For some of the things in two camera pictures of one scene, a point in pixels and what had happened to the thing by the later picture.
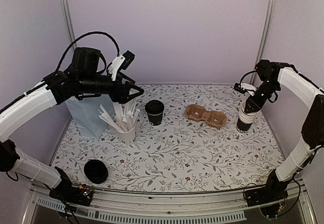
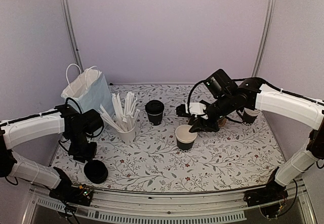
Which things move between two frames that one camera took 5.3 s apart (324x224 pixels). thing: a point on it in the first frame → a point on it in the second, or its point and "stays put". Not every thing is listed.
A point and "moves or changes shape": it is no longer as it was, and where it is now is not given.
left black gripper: (123, 97) → (88, 156)
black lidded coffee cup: (154, 109) stays put
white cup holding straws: (127, 138) stays put
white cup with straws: (125, 115) stays put
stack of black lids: (95, 171) stays put
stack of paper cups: (246, 120) moves or changes shape
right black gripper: (256, 104) → (205, 126)
